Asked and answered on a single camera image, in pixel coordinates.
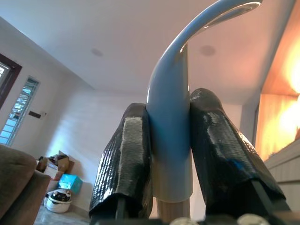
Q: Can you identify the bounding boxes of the dark wooden door frame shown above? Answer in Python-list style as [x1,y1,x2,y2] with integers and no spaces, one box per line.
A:
[0,53,23,110]

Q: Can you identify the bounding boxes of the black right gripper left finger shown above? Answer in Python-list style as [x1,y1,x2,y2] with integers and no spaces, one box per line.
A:
[89,102,153,220]

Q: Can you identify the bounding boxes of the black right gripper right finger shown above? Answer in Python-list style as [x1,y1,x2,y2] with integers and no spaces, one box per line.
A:
[189,87,293,218]

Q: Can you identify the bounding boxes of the beige dustpan with wooden handle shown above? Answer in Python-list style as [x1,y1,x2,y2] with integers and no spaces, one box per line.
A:
[146,0,263,225]

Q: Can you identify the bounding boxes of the barred window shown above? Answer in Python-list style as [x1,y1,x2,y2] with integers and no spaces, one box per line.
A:
[0,75,41,147]

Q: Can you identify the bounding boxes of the wooden staircase panel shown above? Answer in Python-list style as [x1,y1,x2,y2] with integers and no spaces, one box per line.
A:
[255,0,300,163]

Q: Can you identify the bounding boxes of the brown sofa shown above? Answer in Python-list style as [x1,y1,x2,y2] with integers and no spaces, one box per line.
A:
[0,143,51,225]

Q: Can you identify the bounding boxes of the turquoise box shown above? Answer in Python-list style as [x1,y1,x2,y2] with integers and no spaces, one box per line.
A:
[58,173,84,194]

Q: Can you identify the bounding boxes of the open cardboard box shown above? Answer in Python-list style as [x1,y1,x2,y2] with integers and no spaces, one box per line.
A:
[36,150,76,181]

